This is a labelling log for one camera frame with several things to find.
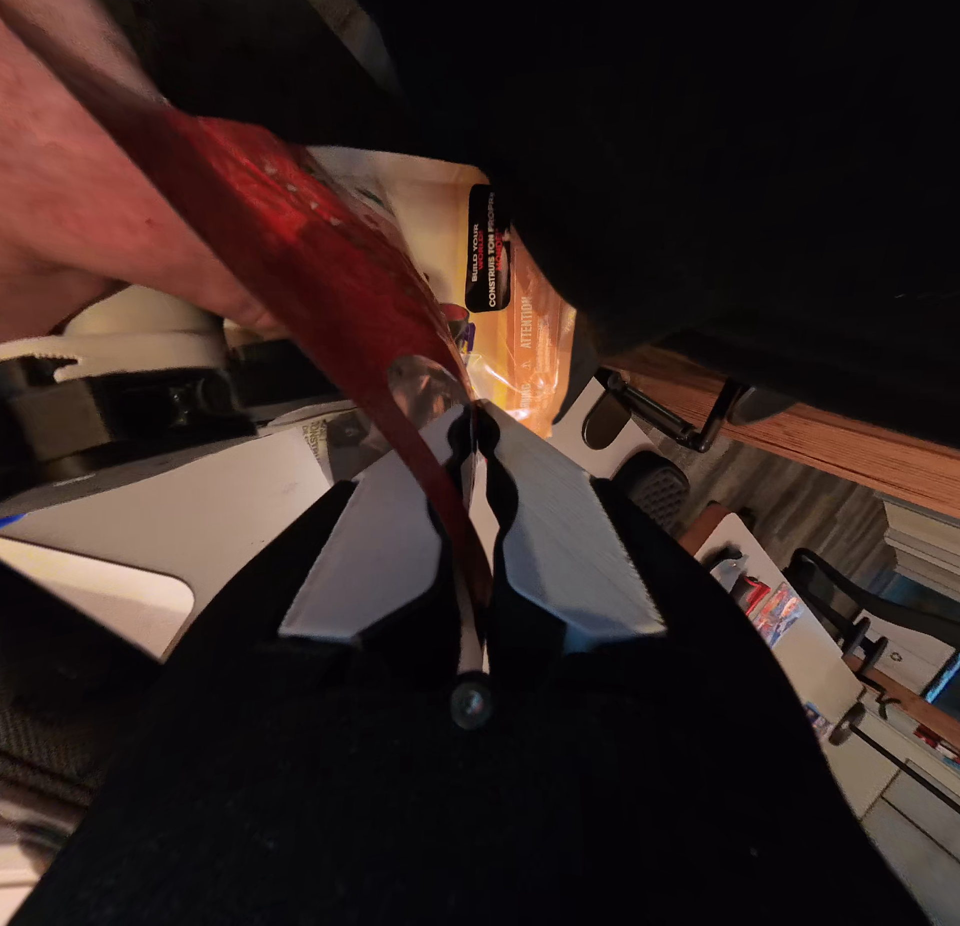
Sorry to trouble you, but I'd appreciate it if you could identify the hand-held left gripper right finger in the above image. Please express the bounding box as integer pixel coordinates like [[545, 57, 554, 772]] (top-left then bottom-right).
[[480, 400, 668, 683]]

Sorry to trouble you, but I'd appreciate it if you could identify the printed toy set bag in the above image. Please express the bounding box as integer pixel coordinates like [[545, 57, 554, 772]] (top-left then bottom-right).
[[71, 105, 580, 676]]

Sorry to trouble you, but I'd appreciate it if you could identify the black office chair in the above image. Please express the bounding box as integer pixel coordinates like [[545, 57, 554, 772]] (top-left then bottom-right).
[[787, 547, 960, 661]]

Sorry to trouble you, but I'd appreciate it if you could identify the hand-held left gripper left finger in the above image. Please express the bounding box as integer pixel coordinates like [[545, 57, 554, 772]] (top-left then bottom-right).
[[279, 405, 470, 683]]

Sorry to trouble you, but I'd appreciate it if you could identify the black metal frame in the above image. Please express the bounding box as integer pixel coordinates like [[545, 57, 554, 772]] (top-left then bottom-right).
[[583, 367, 798, 455]]

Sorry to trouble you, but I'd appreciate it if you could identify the person's right hand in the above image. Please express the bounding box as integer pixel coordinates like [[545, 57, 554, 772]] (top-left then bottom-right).
[[0, 0, 290, 340]]

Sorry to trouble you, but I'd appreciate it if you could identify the black foot pedal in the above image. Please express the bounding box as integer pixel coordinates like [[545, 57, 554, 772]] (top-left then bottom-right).
[[621, 450, 691, 528]]

